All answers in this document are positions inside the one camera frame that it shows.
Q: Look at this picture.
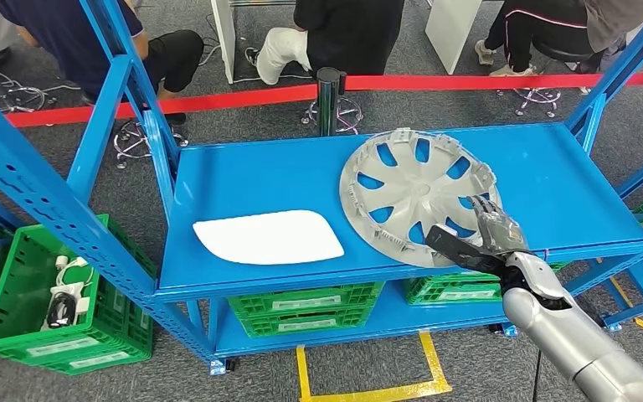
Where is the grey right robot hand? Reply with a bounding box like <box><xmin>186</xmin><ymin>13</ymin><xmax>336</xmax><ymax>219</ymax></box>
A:
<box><xmin>467</xmin><ymin>195</ymin><xmax>531</xmax><ymax>257</ymax></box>

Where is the silver plastic hubcap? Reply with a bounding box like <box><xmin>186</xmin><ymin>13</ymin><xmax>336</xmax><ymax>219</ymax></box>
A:
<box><xmin>339</xmin><ymin>127</ymin><xmax>503</xmax><ymax>270</ymax></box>

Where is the blue metal shelf rack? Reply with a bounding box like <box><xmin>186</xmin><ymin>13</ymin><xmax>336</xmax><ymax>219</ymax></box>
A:
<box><xmin>0</xmin><ymin>0</ymin><xmax>643</xmax><ymax>379</ymax></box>

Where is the white plastic panel part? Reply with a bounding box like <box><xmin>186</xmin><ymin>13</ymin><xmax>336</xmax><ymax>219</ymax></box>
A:
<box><xmin>193</xmin><ymin>209</ymin><xmax>346</xmax><ymax>267</ymax></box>

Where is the white desk panel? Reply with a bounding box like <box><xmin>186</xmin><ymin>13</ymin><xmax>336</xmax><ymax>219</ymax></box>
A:
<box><xmin>210</xmin><ymin>0</ymin><xmax>237</xmax><ymax>85</ymax></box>
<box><xmin>424</xmin><ymin>0</ymin><xmax>485</xmax><ymax>76</ymax></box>

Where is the white power adapter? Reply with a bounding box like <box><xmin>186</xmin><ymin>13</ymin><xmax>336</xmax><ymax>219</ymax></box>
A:
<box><xmin>49</xmin><ymin>281</ymin><xmax>90</xmax><ymax>317</ymax></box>

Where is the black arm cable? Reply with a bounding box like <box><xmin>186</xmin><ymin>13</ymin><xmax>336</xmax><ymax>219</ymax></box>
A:
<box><xmin>531</xmin><ymin>348</ymin><xmax>543</xmax><ymax>402</ymax></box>

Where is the chrome black stanchion post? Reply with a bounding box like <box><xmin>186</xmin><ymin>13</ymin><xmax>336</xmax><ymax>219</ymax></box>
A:
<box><xmin>316</xmin><ymin>66</ymin><xmax>348</xmax><ymax>137</ymax></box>

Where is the white floor cable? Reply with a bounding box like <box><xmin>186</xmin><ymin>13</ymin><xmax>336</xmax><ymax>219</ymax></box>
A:
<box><xmin>232</xmin><ymin>73</ymin><xmax>314</xmax><ymax>85</ymax></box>

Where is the white plug with cable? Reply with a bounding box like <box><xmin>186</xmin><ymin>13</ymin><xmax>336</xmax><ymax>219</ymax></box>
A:
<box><xmin>54</xmin><ymin>255</ymin><xmax>90</xmax><ymax>286</ymax></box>

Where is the black coiled cable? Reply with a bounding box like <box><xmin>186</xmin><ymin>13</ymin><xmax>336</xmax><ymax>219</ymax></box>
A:
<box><xmin>45</xmin><ymin>292</ymin><xmax>79</xmax><ymax>329</ymax></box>

